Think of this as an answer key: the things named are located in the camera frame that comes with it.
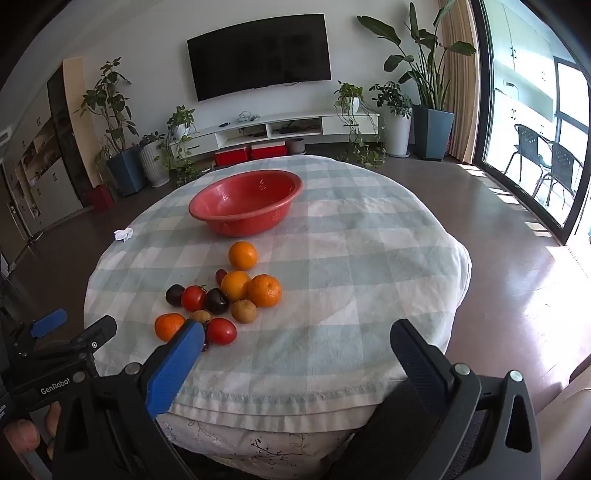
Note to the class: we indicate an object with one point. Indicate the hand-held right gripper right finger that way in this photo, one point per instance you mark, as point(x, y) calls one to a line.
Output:
point(420, 364)

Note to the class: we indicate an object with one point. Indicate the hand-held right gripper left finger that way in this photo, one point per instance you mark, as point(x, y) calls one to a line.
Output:
point(175, 364)

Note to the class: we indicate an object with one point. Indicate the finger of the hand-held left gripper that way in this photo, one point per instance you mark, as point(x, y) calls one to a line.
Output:
point(48, 322)
point(99, 332)

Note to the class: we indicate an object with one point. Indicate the orange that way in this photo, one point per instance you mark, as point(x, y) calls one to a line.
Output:
point(242, 255)
point(168, 326)
point(264, 290)
point(236, 285)

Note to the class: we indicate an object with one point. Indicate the small dark red plum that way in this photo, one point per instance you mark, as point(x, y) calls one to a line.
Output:
point(220, 276)

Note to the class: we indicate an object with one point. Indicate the red plastic basin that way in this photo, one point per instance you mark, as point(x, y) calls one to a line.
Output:
point(244, 194)

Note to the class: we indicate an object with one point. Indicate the person's left hand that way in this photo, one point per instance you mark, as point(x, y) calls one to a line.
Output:
point(23, 436)

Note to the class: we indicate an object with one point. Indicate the white floral cloth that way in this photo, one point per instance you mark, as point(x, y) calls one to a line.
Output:
point(231, 443)

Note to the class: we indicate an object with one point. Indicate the crumpled white tissue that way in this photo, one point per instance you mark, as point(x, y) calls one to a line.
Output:
point(123, 234)

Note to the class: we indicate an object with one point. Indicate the checked tablecloth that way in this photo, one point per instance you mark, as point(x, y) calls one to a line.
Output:
point(346, 277)

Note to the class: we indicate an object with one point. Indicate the red canister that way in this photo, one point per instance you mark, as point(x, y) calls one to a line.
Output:
point(100, 197)

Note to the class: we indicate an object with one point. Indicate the beige sofa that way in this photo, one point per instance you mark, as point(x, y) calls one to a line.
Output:
point(572, 406)

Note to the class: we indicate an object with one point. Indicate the blue square plant pot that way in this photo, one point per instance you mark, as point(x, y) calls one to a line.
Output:
point(125, 170)

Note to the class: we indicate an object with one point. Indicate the white ribbed plant pot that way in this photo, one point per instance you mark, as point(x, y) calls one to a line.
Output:
point(152, 164)

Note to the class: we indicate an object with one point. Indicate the small green plant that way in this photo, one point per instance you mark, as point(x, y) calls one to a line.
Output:
point(150, 138)

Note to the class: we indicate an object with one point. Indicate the small white pothos pot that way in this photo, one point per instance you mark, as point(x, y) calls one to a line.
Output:
point(181, 131)
point(354, 104)

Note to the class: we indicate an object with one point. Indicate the tall leafy tree plant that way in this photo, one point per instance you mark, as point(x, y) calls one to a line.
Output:
point(108, 101)

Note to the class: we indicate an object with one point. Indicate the trailing pothos plant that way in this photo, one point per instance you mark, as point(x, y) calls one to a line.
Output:
point(348, 90)
point(182, 117)

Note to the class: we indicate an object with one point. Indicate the tall white plant pot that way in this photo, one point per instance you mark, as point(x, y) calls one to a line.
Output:
point(397, 134)

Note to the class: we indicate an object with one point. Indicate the dark blue tapered pot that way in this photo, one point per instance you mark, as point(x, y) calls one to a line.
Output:
point(431, 131)

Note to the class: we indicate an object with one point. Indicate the black balcony chair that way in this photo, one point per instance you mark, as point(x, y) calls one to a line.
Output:
point(561, 170)
point(528, 147)

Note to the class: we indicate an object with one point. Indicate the small grey empty pot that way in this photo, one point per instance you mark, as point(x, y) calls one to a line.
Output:
point(295, 146)

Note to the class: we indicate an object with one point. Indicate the white television cabinet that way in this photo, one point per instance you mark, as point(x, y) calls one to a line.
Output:
point(323, 123)

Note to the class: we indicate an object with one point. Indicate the black set-top box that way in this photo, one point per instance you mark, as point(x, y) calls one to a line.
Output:
point(288, 129)

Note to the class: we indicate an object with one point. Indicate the bushy schefflera plant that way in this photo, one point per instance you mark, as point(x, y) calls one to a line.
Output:
point(390, 99)

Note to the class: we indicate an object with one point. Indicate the beige curtain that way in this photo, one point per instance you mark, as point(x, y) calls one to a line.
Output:
point(457, 78)

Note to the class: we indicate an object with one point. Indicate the large broad-leaf plant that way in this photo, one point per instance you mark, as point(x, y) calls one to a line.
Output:
point(425, 60)

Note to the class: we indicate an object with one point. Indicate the white balcony cabinet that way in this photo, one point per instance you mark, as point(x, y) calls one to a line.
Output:
point(521, 46)

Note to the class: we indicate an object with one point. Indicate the wall cabinet with shelves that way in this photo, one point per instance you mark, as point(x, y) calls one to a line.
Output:
point(51, 184)

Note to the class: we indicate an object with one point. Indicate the black sliding door frame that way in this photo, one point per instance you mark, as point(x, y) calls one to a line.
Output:
point(482, 92)

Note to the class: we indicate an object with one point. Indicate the black wall television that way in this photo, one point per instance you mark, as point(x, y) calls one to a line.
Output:
point(258, 55)

